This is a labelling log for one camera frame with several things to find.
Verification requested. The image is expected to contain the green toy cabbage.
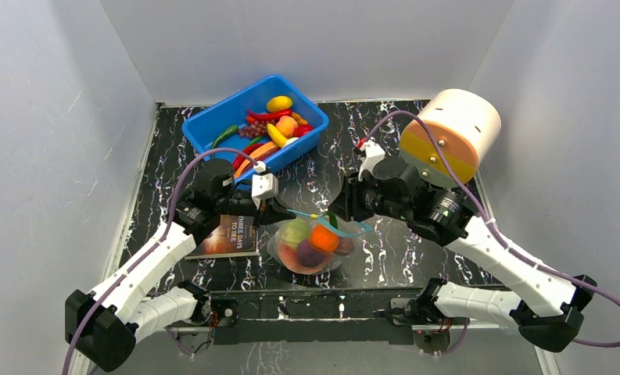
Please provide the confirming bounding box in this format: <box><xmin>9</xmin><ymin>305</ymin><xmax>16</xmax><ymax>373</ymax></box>
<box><xmin>277</xmin><ymin>220</ymin><xmax>310</xmax><ymax>248</ymax></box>

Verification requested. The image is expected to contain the clear zip top bag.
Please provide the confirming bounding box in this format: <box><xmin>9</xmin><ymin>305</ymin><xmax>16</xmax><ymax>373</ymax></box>
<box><xmin>266</xmin><ymin>211</ymin><xmax>372</xmax><ymax>275</ymax></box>

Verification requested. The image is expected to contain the orange toy orange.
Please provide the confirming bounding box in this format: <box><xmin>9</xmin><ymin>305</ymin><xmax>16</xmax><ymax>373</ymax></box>
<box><xmin>308</xmin><ymin>224</ymin><xmax>339</xmax><ymax>253</ymax></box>

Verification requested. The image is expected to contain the purple toy eggplant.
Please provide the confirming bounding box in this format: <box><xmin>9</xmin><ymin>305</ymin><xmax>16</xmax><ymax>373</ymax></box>
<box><xmin>296</xmin><ymin>240</ymin><xmax>328</xmax><ymax>268</ymax></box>

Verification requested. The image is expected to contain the brown toy kiwi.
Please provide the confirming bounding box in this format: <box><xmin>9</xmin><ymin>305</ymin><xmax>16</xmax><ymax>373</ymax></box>
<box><xmin>335</xmin><ymin>237</ymin><xmax>355</xmax><ymax>256</ymax></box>

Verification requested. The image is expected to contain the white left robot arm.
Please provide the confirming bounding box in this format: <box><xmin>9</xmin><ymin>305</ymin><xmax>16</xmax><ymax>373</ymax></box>
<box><xmin>62</xmin><ymin>154</ymin><xmax>295</xmax><ymax>374</ymax></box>

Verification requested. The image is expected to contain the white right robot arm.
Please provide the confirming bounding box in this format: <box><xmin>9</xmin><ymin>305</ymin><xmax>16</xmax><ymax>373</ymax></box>
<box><xmin>329</xmin><ymin>157</ymin><xmax>593</xmax><ymax>352</ymax></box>

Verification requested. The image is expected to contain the three days to see book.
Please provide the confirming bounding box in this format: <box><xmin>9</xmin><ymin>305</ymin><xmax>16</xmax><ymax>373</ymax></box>
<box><xmin>185</xmin><ymin>216</ymin><xmax>259</xmax><ymax>260</ymax></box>

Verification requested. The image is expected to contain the yellow toy banana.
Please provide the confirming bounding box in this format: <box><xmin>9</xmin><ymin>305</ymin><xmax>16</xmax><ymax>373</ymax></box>
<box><xmin>267</xmin><ymin>123</ymin><xmax>288</xmax><ymax>148</ymax></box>

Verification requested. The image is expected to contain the blue plastic bin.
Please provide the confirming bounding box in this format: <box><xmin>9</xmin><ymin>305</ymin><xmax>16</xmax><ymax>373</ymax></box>
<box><xmin>181</xmin><ymin>75</ymin><xmax>329</xmax><ymax>172</ymax></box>

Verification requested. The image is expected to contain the purple toy grape bunch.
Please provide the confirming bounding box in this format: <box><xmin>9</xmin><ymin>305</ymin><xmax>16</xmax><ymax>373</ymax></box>
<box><xmin>238</xmin><ymin>121</ymin><xmax>267</xmax><ymax>139</ymax></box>

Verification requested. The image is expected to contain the red toy tomato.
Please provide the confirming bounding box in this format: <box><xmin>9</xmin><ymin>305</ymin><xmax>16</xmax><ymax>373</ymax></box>
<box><xmin>293</xmin><ymin>124</ymin><xmax>314</xmax><ymax>138</ymax></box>

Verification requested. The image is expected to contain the orange toy peach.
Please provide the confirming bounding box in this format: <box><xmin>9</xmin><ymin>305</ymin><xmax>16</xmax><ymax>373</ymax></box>
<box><xmin>275</xmin><ymin>116</ymin><xmax>299</xmax><ymax>138</ymax></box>

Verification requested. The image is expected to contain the dark green toy pepper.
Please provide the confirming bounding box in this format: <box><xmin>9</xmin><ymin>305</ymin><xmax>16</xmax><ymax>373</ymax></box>
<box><xmin>211</xmin><ymin>125</ymin><xmax>239</xmax><ymax>149</ymax></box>

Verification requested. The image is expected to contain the red toy chili pepper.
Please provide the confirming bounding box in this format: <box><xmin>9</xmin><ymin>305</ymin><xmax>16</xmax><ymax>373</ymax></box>
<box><xmin>245</xmin><ymin>109</ymin><xmax>292</xmax><ymax>123</ymax></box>

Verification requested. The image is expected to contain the cream cylinder with coloured face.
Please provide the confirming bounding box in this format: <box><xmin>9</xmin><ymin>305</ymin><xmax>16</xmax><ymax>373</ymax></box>
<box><xmin>400</xmin><ymin>88</ymin><xmax>501</xmax><ymax>188</ymax></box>

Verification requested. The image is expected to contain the yellow toy lemon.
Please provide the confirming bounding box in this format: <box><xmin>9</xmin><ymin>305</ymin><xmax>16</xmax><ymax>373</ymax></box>
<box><xmin>266</xmin><ymin>95</ymin><xmax>293</xmax><ymax>113</ymax></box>

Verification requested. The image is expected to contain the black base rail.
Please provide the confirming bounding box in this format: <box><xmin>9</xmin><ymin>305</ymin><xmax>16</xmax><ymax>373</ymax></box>
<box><xmin>156</xmin><ymin>289</ymin><xmax>453</xmax><ymax>348</ymax></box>

